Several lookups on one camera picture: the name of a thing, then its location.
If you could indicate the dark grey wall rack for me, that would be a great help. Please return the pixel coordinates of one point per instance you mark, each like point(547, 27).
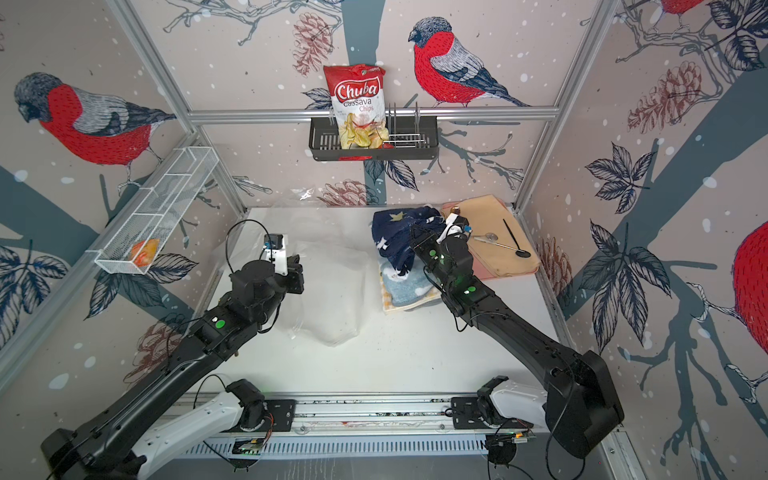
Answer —
point(395, 137)

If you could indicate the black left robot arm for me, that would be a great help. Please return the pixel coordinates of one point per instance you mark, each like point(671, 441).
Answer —
point(126, 442)

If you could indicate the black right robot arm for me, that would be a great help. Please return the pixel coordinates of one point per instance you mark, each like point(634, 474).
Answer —
point(582, 404)

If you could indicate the silver spoon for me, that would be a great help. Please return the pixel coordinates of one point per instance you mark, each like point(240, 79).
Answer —
point(488, 237)

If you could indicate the black spoon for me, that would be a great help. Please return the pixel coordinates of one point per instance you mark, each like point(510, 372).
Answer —
point(520, 252)

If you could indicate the red cassava chips bag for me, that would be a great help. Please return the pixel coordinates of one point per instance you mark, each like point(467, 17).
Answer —
point(358, 104)

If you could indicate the orange item in basket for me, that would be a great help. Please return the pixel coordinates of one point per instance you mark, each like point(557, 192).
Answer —
point(143, 253)

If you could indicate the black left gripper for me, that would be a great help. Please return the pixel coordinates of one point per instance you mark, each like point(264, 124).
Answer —
point(294, 273)

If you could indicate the clear plastic vacuum bag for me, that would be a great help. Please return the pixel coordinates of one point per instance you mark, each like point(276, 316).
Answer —
point(338, 262)

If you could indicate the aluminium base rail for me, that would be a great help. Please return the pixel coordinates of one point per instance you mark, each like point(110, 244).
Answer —
point(349, 414)

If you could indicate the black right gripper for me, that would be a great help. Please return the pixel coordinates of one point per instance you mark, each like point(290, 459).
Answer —
point(428, 241)

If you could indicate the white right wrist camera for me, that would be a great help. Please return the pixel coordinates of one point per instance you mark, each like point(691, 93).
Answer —
point(455, 225)

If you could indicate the navy blue star blanket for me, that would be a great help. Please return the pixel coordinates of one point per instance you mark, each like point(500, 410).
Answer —
point(392, 232)

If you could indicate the beige checkered blanket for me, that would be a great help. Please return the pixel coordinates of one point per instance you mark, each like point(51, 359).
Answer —
point(408, 306)

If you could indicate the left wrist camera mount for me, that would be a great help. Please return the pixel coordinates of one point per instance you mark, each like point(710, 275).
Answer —
point(275, 251)

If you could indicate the white wire mesh basket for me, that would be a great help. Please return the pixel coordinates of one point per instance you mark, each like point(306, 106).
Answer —
point(160, 207)

